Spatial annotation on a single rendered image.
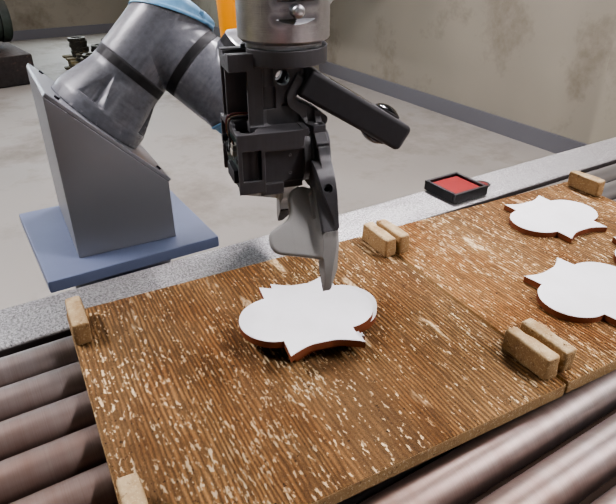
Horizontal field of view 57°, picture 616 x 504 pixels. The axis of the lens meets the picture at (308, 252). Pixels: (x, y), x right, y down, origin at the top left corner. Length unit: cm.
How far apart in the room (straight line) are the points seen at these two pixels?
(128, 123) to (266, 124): 45
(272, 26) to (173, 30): 47
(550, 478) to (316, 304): 27
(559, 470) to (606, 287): 28
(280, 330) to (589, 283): 39
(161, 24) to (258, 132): 47
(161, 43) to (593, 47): 334
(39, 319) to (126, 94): 36
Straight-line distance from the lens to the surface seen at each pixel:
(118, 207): 93
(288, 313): 61
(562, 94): 414
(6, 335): 74
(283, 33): 46
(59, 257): 97
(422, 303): 69
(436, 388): 58
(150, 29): 92
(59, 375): 65
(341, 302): 63
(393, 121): 53
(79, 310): 66
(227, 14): 659
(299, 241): 49
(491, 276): 76
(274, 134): 48
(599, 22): 398
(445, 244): 82
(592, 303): 73
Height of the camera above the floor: 132
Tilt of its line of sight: 30 degrees down
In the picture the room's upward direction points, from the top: straight up
